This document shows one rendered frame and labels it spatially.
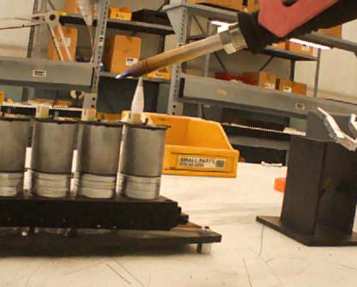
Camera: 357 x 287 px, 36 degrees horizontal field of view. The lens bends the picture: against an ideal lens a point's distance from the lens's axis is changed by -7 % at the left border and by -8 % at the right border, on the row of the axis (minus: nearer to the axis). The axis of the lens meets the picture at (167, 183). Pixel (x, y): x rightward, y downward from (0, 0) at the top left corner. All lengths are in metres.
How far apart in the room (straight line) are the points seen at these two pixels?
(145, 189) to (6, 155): 0.09
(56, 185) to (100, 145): 0.03
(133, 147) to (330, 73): 5.76
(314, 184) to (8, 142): 0.20
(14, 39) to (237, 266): 4.51
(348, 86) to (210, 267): 5.97
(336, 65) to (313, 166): 5.75
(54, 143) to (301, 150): 0.18
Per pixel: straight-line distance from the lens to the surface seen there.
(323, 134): 0.81
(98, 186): 0.31
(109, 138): 0.31
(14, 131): 0.29
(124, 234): 0.28
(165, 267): 0.27
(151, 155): 0.32
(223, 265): 0.29
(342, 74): 6.17
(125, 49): 4.52
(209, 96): 2.88
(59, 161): 0.30
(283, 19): 0.28
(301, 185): 0.39
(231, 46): 0.29
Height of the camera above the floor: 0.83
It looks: 8 degrees down
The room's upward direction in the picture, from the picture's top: 7 degrees clockwise
